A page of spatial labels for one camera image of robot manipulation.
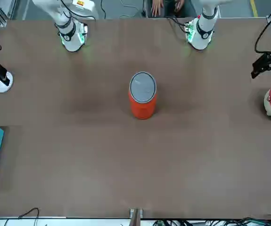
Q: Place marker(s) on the grey round bin lid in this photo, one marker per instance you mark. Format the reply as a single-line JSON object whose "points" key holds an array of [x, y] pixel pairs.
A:
{"points": [[142, 87]]}

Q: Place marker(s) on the red cylindrical trash bin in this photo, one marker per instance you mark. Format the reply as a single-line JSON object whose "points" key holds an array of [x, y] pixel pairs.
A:
{"points": [[142, 110]]}

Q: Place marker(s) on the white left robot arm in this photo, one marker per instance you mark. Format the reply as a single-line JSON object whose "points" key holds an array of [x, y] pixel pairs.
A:
{"points": [[202, 35]]}

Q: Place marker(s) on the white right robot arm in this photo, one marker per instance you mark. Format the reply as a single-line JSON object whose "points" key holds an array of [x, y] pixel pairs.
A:
{"points": [[71, 37]]}

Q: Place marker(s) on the white round disc device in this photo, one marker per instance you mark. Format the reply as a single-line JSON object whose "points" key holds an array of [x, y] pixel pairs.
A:
{"points": [[4, 87]]}

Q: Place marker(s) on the person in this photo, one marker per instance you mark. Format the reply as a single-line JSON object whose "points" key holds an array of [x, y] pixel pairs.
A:
{"points": [[170, 13]]}

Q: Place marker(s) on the white box with yellow label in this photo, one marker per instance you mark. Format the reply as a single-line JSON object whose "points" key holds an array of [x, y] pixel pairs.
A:
{"points": [[84, 5]]}

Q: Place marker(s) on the metal table edge bracket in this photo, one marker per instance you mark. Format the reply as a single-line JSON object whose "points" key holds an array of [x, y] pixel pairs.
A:
{"points": [[136, 215]]}

